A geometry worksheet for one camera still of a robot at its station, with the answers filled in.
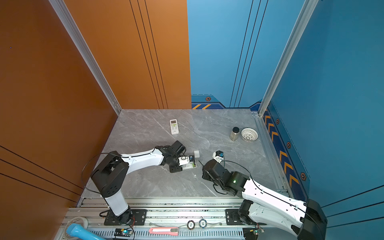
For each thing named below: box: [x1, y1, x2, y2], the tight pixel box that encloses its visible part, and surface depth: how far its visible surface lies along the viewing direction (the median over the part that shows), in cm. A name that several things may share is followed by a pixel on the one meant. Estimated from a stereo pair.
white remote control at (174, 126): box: [169, 119, 179, 135], surface depth 111 cm
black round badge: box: [187, 220, 196, 230], surface depth 73 cm
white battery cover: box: [194, 150, 200, 158], surface depth 98 cm
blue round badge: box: [199, 218, 207, 229], surface depth 74 cm
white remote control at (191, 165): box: [181, 159, 197, 170], surface depth 91 cm
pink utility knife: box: [149, 227, 179, 236], surface depth 71 cm
